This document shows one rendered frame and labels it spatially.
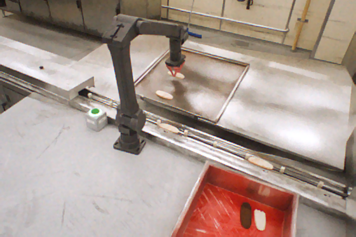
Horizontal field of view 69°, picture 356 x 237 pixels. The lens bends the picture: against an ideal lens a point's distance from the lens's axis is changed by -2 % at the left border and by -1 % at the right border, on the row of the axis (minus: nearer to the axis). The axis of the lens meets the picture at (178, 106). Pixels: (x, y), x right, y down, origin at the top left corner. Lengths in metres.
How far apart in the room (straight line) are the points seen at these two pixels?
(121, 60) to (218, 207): 0.60
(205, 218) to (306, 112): 0.71
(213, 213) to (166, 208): 0.16
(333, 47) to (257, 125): 3.32
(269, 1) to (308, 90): 3.30
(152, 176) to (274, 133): 0.55
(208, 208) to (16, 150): 0.81
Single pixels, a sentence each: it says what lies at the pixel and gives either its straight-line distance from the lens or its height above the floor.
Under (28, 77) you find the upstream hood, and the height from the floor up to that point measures 0.91.
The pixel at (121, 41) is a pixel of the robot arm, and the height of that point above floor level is 1.32.
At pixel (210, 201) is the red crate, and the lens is 0.99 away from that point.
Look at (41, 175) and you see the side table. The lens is 1.14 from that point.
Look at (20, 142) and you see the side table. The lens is 1.31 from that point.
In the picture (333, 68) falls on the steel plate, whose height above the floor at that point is 0.82.
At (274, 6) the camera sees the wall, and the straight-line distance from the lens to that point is 4.66.
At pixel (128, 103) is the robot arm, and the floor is 1.06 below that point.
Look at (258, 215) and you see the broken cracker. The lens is 0.98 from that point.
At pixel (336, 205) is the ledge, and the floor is 0.86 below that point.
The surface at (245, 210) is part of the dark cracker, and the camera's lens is 0.98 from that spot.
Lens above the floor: 1.62
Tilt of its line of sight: 35 degrees down
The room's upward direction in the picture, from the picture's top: 4 degrees clockwise
